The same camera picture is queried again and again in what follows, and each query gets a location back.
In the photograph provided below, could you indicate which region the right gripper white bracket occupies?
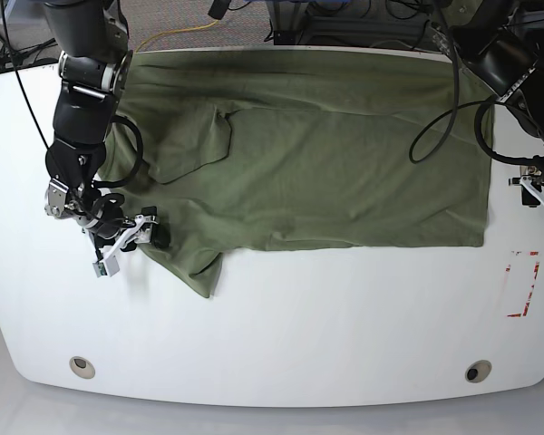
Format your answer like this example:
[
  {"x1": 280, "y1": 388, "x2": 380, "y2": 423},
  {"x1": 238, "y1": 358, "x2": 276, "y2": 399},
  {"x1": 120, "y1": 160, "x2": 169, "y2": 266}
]
[{"x1": 90, "y1": 207, "x2": 171, "y2": 277}]

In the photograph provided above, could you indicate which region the olive green T-shirt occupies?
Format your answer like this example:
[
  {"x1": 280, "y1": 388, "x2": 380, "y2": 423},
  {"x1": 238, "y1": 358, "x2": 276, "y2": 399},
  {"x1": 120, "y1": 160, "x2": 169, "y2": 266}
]
[{"x1": 118, "y1": 50, "x2": 491, "y2": 297}]

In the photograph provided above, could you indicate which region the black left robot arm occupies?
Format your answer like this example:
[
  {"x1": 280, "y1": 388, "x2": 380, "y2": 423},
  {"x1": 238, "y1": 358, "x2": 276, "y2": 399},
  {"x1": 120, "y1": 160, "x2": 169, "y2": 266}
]
[{"x1": 432, "y1": 1, "x2": 544, "y2": 207}]

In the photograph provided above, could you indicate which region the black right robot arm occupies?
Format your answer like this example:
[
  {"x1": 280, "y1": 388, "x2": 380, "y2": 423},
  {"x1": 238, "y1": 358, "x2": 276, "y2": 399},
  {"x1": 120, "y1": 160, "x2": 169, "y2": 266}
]
[{"x1": 42, "y1": 0, "x2": 170, "y2": 276}]

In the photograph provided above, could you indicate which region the red tape rectangle marking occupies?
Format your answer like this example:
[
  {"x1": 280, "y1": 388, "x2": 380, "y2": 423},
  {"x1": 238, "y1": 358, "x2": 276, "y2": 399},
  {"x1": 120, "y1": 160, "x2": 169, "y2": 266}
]
[{"x1": 500, "y1": 251, "x2": 540, "y2": 318}]

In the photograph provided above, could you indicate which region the left table grommet hole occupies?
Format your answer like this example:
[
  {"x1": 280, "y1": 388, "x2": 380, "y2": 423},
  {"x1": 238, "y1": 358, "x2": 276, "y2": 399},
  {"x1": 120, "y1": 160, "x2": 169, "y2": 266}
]
[{"x1": 69, "y1": 356, "x2": 96, "y2": 380}]

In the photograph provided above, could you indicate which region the table grommet hole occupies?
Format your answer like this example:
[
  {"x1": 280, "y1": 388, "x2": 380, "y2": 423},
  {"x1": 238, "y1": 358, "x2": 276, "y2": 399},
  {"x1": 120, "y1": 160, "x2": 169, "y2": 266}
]
[
  {"x1": 464, "y1": 360, "x2": 492, "y2": 383},
  {"x1": 69, "y1": 356, "x2": 96, "y2": 380}
]

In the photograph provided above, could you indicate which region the right table grommet hole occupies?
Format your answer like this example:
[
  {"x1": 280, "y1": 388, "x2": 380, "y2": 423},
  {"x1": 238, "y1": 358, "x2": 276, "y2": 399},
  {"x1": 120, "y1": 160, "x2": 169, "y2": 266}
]
[{"x1": 464, "y1": 360, "x2": 492, "y2": 383}]

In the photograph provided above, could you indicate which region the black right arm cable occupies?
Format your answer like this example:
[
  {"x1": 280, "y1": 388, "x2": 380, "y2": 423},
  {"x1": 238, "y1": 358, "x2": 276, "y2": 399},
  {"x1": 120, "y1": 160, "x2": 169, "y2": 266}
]
[{"x1": 0, "y1": 0, "x2": 146, "y2": 189}]

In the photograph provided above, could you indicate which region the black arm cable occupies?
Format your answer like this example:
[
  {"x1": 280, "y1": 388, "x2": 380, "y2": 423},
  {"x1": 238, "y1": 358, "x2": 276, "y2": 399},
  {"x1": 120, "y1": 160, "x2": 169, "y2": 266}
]
[
  {"x1": 0, "y1": 0, "x2": 146, "y2": 189},
  {"x1": 409, "y1": 8, "x2": 544, "y2": 167}
]

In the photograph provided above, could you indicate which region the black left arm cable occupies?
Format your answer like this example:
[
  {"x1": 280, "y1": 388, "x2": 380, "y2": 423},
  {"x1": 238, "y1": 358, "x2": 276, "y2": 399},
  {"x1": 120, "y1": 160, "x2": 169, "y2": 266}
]
[{"x1": 409, "y1": 8, "x2": 544, "y2": 167}]

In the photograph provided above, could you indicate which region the yellow cable on floor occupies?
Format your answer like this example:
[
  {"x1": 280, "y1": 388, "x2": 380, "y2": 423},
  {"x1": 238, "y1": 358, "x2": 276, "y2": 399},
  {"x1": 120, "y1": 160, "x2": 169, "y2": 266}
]
[{"x1": 138, "y1": 17, "x2": 221, "y2": 53}]

